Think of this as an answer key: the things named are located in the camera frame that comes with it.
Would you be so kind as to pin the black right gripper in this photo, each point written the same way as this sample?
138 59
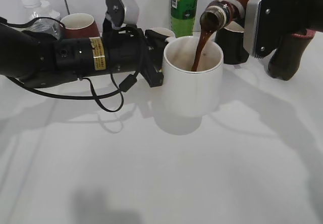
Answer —
289 16

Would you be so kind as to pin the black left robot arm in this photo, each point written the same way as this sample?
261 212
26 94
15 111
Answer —
39 60

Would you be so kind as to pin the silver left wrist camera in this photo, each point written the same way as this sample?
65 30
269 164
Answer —
120 12

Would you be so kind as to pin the white ceramic mug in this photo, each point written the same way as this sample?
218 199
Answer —
187 93

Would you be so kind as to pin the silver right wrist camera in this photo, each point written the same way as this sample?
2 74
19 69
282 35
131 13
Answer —
261 30

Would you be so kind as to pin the green soda bottle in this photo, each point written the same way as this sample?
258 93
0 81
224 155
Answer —
183 14

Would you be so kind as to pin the cola bottle red label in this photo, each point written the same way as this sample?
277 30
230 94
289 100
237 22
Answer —
285 62

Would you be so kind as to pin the clear water bottle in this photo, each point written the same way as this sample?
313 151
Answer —
39 8

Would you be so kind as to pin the black ceramic mug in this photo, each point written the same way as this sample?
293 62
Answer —
230 40

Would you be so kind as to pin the dark red ceramic mug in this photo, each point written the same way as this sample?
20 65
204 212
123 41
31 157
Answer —
80 25

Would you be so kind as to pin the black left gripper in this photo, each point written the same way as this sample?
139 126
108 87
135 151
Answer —
131 49

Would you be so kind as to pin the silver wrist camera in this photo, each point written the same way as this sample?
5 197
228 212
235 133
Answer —
120 12
261 30

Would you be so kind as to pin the brown coffee drink bottle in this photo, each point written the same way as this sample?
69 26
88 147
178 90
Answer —
220 13

